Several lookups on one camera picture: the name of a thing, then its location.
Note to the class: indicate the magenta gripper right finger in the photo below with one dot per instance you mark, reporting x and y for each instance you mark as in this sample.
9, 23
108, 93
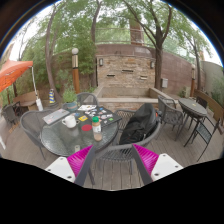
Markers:
152, 166

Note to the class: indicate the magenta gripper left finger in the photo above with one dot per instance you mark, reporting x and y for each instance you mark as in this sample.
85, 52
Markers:
74, 168

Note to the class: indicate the grey chair with backpack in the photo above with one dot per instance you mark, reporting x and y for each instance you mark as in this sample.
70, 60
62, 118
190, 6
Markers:
123, 153

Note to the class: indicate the round glass patio table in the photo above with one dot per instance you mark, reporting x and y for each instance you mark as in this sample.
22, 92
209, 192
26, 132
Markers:
62, 141

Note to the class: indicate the red round coaster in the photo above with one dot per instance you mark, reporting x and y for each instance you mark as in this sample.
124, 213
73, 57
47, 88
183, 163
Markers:
86, 127

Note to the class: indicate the black backpack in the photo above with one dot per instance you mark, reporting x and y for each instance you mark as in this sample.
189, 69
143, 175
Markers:
140, 125

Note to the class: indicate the white ceramic mug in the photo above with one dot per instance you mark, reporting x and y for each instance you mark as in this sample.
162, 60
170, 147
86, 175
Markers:
69, 121

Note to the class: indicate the green-capped plastic bottle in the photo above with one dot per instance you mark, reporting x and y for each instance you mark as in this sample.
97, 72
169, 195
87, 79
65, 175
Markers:
96, 126

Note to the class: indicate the grey chair by side table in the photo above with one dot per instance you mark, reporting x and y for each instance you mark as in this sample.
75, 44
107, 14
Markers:
170, 114

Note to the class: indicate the silver laptop with stickers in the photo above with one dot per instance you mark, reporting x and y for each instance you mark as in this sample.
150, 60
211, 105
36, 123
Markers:
55, 116

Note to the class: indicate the black sticker-covered laptop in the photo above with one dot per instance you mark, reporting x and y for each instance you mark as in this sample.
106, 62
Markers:
106, 117

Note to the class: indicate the grey chair left of table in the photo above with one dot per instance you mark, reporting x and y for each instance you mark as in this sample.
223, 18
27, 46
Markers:
32, 123

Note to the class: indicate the white paper sheet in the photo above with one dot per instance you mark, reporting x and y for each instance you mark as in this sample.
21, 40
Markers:
86, 107

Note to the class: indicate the potted green plant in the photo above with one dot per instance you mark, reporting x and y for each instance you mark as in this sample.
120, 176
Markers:
70, 100

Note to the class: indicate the dark folding chair right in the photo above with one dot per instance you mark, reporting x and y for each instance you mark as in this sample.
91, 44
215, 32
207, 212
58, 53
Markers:
205, 128

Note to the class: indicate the grey chair behind table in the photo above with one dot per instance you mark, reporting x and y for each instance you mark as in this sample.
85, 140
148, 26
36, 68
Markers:
86, 98

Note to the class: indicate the round dark side table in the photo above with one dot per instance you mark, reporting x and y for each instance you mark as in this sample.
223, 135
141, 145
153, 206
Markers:
191, 109

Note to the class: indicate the blue yellow striped vase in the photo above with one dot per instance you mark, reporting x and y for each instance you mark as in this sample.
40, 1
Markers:
51, 96

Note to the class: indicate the orange patio umbrella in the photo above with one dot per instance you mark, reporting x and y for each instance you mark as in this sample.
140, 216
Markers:
11, 71

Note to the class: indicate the wooden lamp post with globe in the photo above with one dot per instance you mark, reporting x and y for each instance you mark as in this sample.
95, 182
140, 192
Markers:
75, 71

